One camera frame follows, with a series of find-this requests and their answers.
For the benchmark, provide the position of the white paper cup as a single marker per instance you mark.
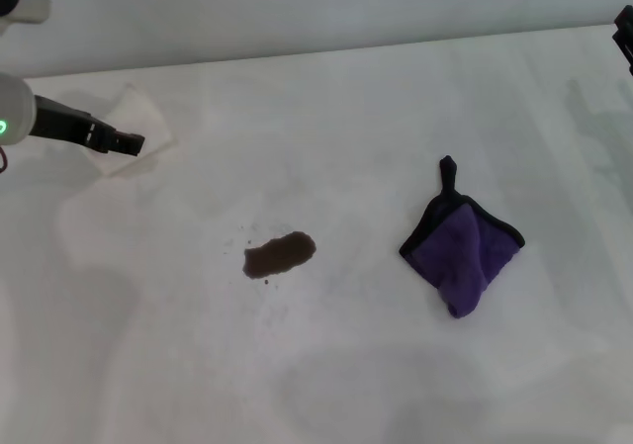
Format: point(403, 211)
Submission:
point(148, 117)

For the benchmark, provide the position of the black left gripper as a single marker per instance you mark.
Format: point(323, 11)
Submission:
point(64, 125)

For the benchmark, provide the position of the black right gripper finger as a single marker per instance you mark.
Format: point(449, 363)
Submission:
point(626, 51)
point(625, 18)

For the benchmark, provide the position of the purple rag with black edge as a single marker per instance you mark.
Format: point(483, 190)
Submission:
point(462, 246)

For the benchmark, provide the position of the dark brown liquid stain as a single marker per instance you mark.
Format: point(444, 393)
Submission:
point(279, 256)

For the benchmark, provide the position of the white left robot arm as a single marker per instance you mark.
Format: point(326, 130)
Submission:
point(15, 113)

